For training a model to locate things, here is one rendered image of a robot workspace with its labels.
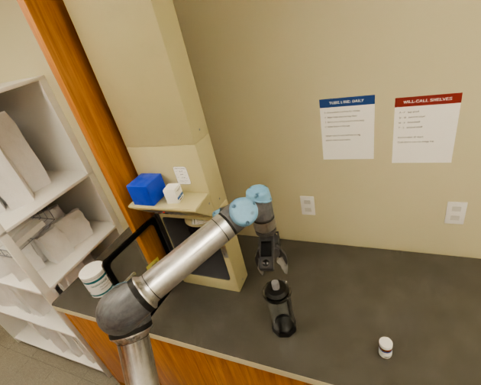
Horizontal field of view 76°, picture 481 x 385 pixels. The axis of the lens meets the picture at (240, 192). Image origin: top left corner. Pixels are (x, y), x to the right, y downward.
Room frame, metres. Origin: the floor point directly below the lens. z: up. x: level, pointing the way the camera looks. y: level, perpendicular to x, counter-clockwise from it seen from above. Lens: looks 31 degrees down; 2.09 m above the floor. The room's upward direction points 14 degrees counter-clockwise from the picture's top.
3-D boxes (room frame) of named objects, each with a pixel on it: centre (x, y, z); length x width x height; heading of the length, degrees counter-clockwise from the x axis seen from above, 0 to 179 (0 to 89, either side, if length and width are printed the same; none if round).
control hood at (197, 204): (1.06, 0.28, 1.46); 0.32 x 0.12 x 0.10; 61
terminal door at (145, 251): (1.04, 0.48, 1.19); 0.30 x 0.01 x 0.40; 146
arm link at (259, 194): (0.82, -0.05, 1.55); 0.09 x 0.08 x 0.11; 107
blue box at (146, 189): (1.10, 0.35, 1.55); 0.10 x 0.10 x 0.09; 61
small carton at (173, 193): (1.04, 0.25, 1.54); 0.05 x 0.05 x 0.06; 69
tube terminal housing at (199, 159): (1.22, 0.20, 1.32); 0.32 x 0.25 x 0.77; 61
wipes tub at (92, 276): (1.28, 0.85, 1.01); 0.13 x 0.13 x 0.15
